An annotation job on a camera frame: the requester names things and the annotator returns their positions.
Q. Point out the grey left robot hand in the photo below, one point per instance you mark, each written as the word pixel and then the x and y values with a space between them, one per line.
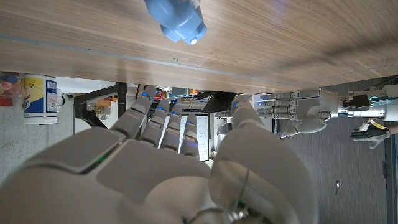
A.
pixel 311 107

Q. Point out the black gloved person hand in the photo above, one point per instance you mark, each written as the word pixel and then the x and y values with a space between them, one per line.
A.
pixel 370 134

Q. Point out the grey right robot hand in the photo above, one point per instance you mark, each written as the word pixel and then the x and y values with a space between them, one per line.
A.
pixel 140 180

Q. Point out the blue toy camera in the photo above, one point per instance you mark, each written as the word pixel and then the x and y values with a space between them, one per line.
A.
pixel 177 18

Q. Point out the person forearm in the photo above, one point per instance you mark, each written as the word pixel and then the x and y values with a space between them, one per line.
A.
pixel 394 129

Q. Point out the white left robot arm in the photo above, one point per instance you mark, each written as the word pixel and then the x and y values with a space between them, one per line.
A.
pixel 388 109

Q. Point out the black computer monitor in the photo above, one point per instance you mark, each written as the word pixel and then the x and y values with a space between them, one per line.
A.
pixel 220 102

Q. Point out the white wipes canister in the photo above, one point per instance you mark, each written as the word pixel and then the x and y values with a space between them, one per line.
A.
pixel 40 99

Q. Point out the whiteboard black frame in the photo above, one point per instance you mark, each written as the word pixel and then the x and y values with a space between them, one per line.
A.
pixel 203 137

